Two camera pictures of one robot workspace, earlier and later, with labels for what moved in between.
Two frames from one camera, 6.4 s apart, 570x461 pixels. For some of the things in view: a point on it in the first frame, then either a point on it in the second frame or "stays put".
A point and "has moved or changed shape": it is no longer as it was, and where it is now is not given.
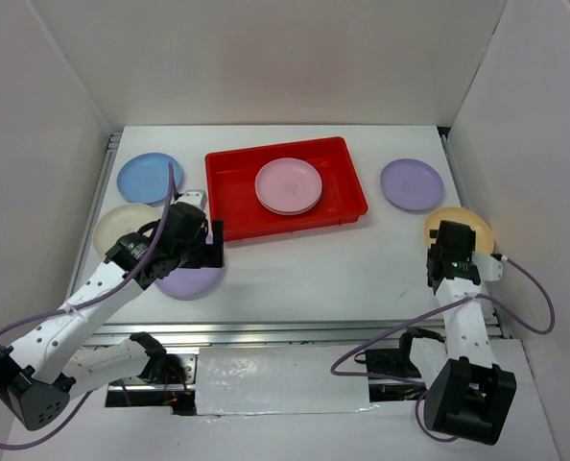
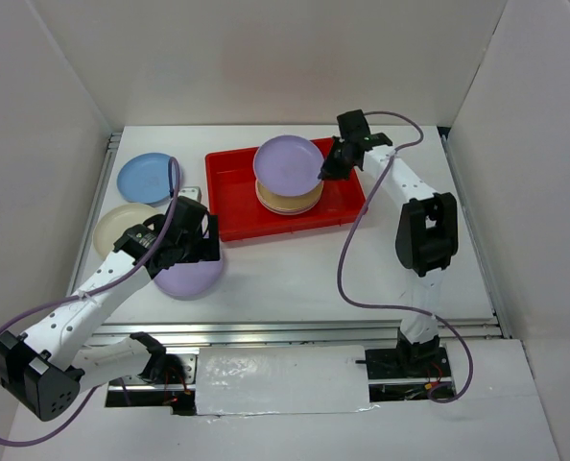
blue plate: x=145 y=178 stays put
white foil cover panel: x=279 y=380 stays put
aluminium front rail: x=268 y=333 stays put
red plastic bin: x=282 y=188 stays put
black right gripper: x=469 y=246 → x=331 y=171
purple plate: x=412 y=185 has moved or changed shape
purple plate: x=192 y=281 stays put
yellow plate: x=484 y=242 → x=289 y=203
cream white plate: x=118 y=222 stays put
